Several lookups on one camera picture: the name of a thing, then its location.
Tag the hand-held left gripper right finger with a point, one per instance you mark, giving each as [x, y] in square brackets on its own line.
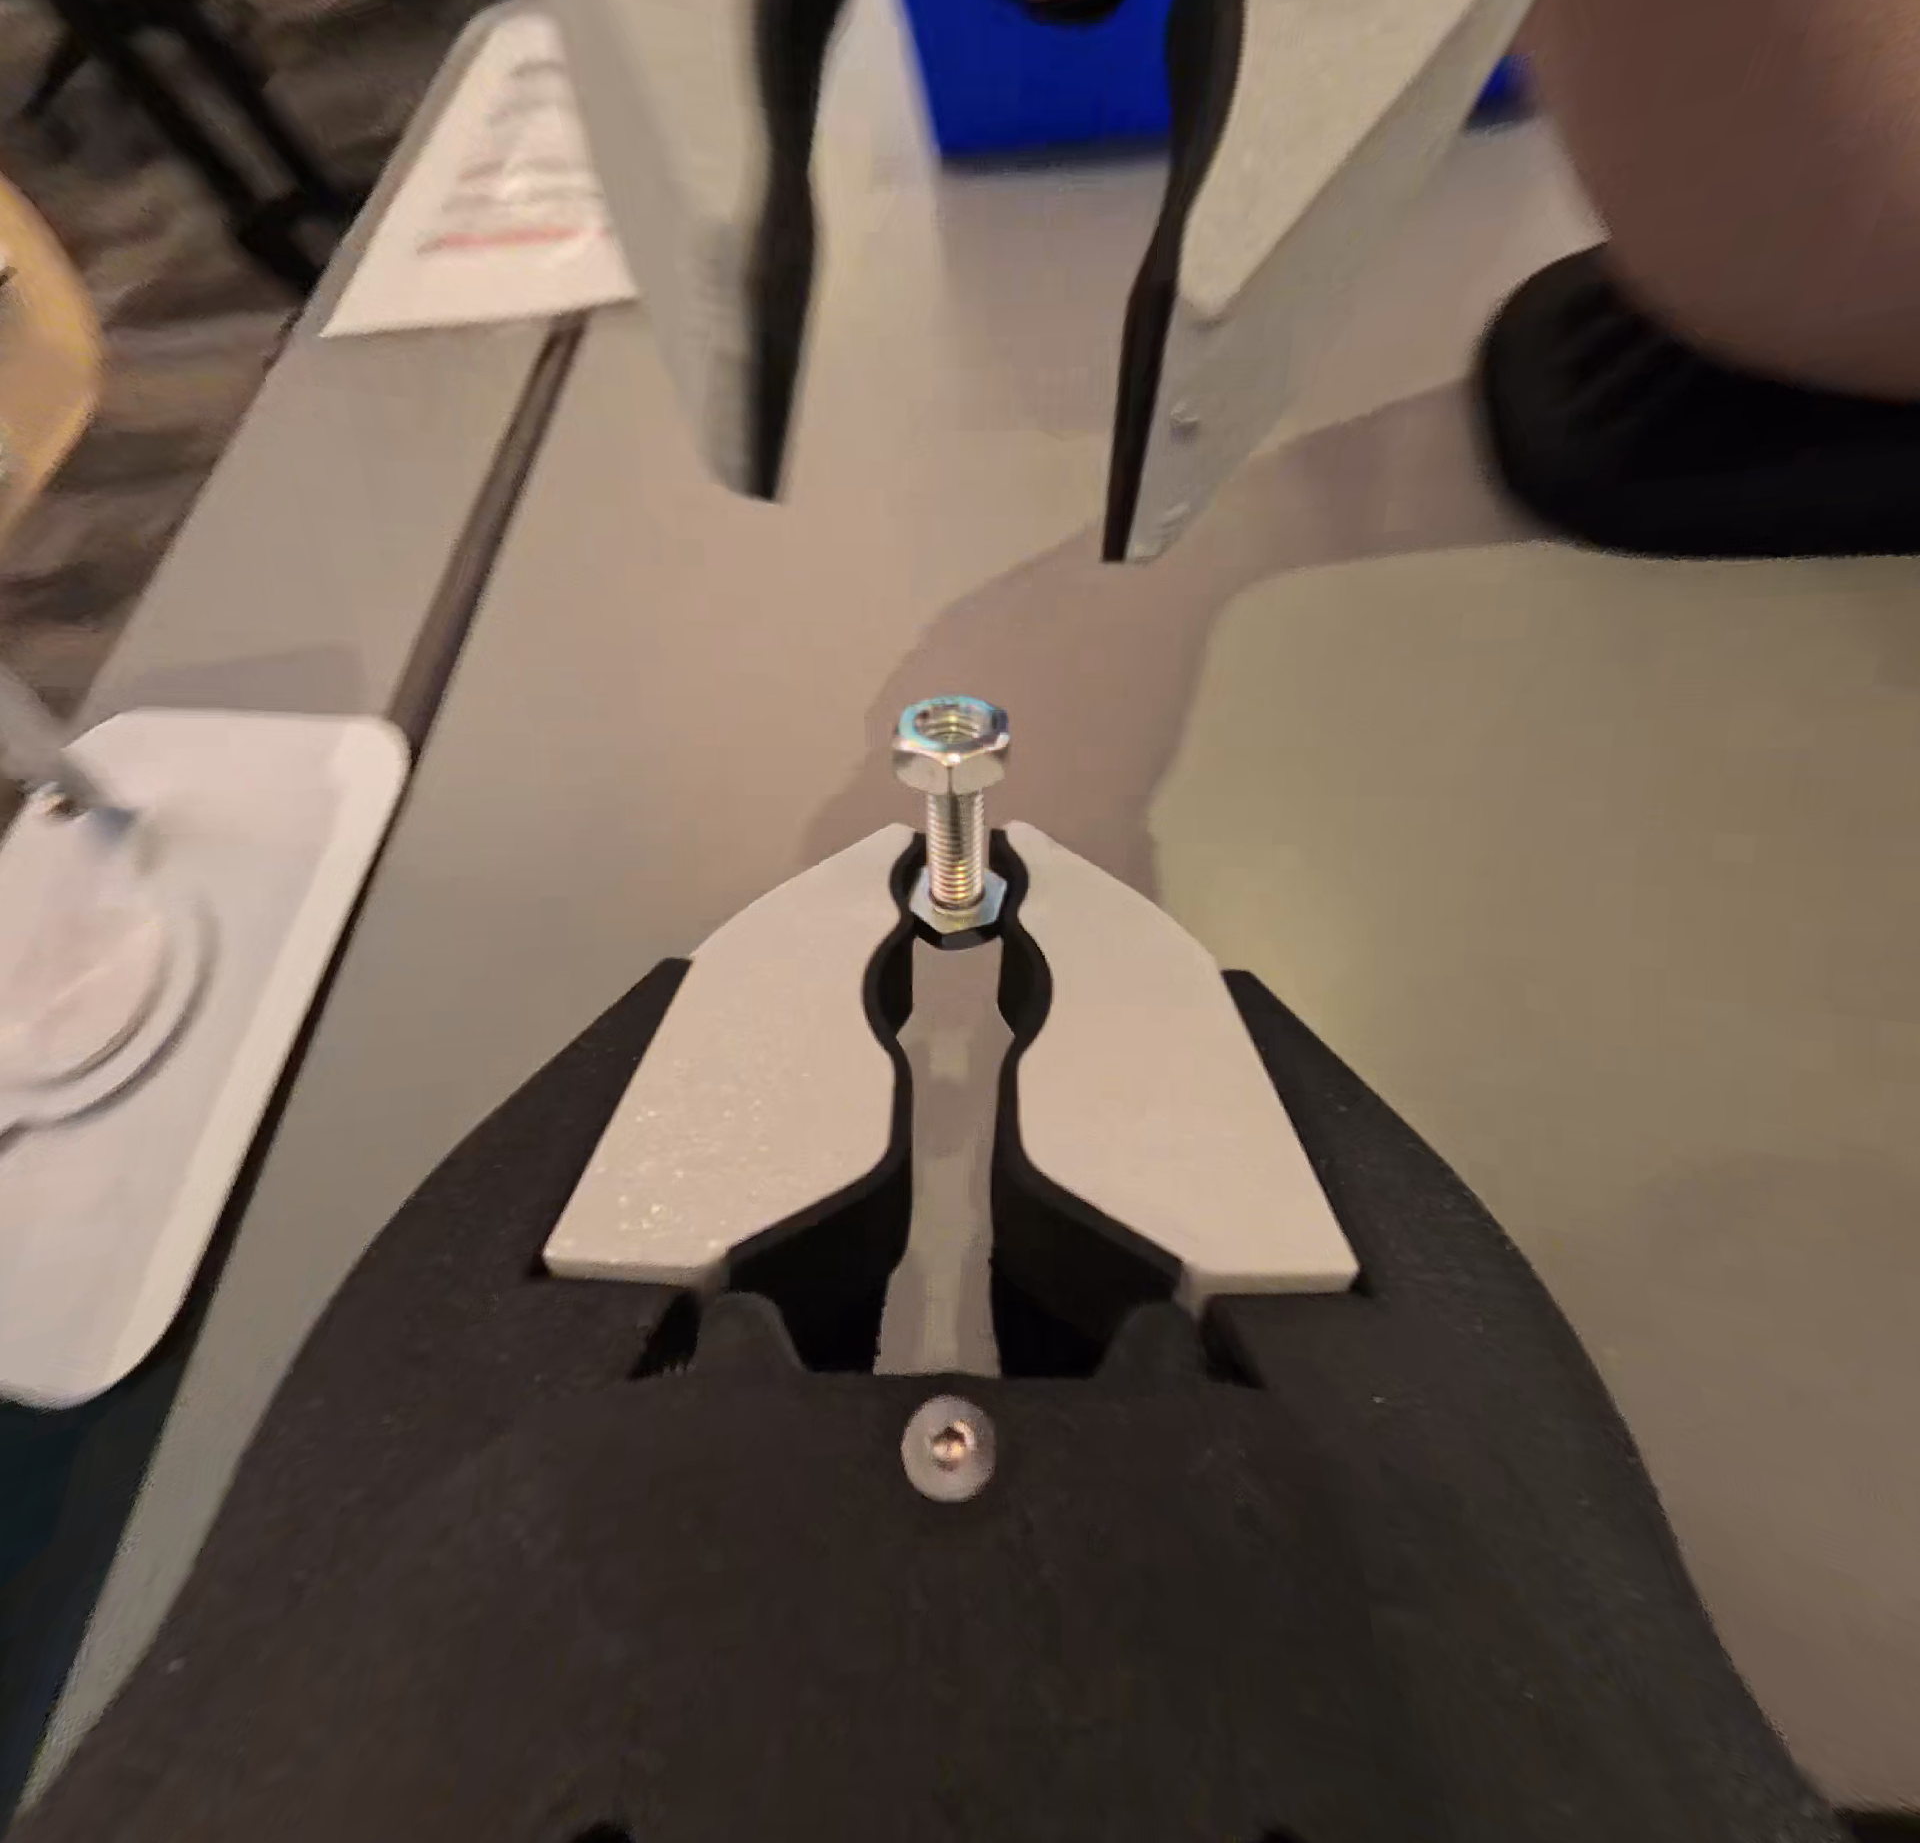
[1155, 1108]

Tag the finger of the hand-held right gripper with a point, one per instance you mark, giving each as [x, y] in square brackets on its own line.
[1350, 73]
[660, 104]

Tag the black wrist rest pad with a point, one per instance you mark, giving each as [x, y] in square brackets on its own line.
[1681, 434]

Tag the person's right forearm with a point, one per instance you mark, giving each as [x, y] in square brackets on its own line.
[1771, 149]

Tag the white board stand base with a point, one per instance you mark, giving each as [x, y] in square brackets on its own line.
[255, 1048]

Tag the silver hex bolt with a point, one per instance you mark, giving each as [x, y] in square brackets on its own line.
[955, 854]

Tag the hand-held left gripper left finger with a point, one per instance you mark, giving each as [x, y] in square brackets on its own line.
[751, 1094]

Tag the blue plastic bin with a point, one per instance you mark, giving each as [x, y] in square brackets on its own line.
[1035, 73]

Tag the laminated paper sheet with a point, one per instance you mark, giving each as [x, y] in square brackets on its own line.
[495, 208]

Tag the wooden instruction board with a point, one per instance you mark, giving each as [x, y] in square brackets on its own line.
[37, 358]

